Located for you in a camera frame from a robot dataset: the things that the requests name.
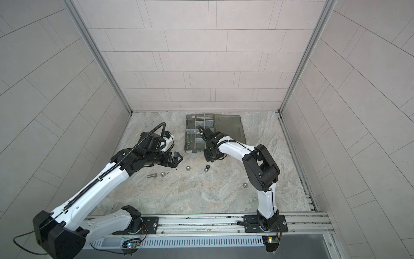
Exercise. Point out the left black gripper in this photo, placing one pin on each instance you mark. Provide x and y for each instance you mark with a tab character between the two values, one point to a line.
174	163

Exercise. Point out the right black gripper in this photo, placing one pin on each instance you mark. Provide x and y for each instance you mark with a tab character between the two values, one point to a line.
208	158

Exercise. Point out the grey compartment organizer box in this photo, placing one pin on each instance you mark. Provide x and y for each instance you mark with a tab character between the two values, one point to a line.
228	124

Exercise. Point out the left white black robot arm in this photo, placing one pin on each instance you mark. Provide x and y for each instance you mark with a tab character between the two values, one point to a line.
65	231

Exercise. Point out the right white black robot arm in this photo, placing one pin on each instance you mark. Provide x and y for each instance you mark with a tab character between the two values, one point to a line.
260	167

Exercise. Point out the left circuit board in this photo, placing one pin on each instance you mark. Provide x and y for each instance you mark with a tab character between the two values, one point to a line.
133	243

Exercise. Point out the circuit board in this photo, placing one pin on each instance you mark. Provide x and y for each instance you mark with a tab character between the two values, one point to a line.
271	243
133	243

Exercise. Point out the right circuit board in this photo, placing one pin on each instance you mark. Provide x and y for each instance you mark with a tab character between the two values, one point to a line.
271	243

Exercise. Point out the aluminium mounting rail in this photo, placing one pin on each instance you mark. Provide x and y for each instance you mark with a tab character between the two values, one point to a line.
197	226

